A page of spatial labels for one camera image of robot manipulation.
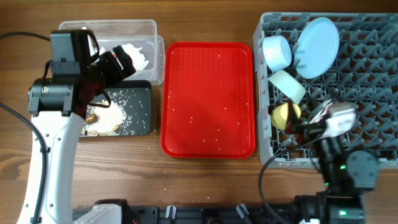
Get yellow plastic cup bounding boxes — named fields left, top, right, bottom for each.
left=271, top=103, right=301, bottom=130

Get mint green bowl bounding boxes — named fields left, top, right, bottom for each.
left=268, top=70, right=306, bottom=105

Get food leftovers with rice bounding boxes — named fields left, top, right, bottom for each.
left=81, top=100, right=127, bottom=137

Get light blue bowl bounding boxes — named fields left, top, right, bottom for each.
left=262, top=35, right=292, bottom=73

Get light blue plate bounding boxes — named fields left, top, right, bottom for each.
left=294, top=17, right=340, bottom=79

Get small white napkin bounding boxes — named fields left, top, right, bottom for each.
left=99, top=47, right=106, bottom=55

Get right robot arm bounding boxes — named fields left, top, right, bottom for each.
left=285, top=101, right=379, bottom=223

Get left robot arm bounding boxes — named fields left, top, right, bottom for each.
left=17, top=45, right=135, bottom=223

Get black waste tray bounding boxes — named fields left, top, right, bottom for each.
left=91, top=80, right=152, bottom=136

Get grey dishwasher rack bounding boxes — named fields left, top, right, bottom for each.
left=253, top=12, right=397, bottom=169

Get clear plastic bin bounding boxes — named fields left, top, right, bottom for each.
left=59, top=19, right=165, bottom=85

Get red serving tray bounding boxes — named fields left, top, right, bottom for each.
left=160, top=42, right=256, bottom=159

